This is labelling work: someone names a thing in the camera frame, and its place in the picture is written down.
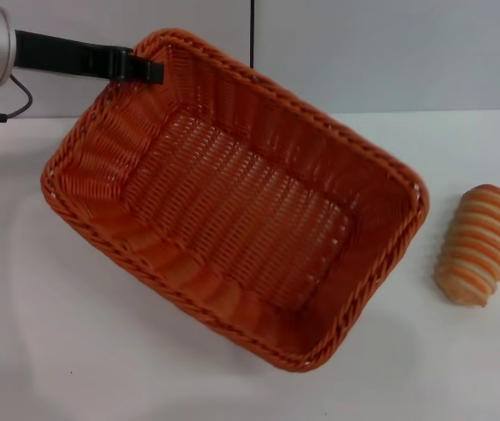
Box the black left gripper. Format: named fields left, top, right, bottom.
left=14, top=29, right=165, bottom=86

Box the orange woven plastic basket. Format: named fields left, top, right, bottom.
left=39, top=28, right=431, bottom=374

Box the striped orange bread roll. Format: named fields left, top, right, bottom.
left=433, top=184, right=500, bottom=309

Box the black cable with plug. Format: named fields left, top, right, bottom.
left=0, top=74, right=33, bottom=125

